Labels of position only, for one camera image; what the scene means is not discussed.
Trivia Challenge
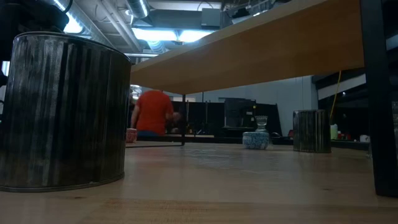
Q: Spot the green ribbed glass candlestick holder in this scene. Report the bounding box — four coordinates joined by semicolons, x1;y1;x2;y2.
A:
254;115;274;149
368;101;398;160

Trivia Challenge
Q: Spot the red patterned round tin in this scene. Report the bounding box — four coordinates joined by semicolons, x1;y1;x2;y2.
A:
126;128;138;144

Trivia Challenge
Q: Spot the ribbed metal candle tin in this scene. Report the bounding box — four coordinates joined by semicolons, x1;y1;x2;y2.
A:
0;30;132;193
292;109;332;154

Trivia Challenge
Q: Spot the black partition panel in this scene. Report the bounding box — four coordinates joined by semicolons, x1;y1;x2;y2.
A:
170;100;282;138

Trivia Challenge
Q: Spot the person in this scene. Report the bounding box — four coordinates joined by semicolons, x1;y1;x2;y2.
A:
130;89;175;138
166;111;183;134

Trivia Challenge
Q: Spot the black equipment cabinet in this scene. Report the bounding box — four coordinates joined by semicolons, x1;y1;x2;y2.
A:
223;97;257;129

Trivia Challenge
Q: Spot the ceiling light panel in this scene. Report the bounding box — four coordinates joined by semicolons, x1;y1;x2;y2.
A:
131;27;216;44

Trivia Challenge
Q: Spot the grey ceiling box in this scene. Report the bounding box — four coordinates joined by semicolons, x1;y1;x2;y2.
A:
201;7;222;27

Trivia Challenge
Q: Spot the ceiling tube light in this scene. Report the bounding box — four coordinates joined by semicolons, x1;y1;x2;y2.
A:
52;0;84;34

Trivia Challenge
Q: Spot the silver round air duct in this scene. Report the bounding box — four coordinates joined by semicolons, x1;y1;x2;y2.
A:
126;0;150;19

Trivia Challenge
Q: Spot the yellow cable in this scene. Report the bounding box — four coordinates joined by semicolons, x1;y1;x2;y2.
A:
328;70;343;125

